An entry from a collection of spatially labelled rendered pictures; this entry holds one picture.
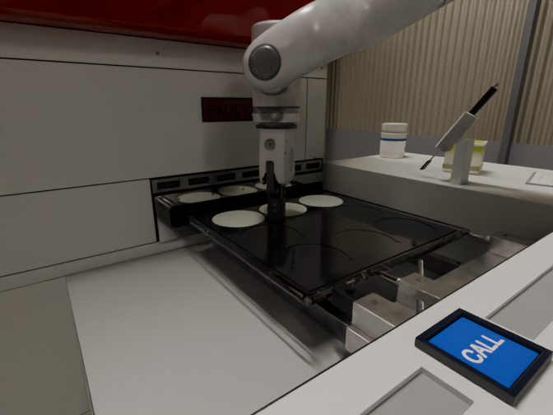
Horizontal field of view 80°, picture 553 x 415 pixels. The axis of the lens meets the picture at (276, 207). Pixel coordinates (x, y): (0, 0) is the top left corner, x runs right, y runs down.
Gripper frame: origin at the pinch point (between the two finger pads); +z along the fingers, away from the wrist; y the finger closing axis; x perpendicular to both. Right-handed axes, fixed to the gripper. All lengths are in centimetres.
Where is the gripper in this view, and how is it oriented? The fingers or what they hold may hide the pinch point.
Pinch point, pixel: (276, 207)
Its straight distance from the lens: 63.7
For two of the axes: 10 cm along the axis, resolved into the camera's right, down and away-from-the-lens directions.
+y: 2.3, -2.8, 9.3
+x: -9.7, -0.7, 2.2
